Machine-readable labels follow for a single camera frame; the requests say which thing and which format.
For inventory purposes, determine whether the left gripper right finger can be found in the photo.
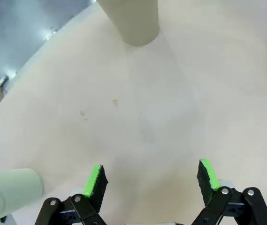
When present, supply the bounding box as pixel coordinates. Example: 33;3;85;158
191;158;267;225

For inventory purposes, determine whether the tall brown cup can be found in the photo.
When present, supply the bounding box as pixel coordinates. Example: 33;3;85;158
96;0;160;46

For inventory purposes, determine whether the tall pale green cup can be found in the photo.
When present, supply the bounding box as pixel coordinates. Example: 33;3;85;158
0;168;44;221

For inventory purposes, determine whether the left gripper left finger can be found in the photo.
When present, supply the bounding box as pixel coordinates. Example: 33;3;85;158
34;164;110;225

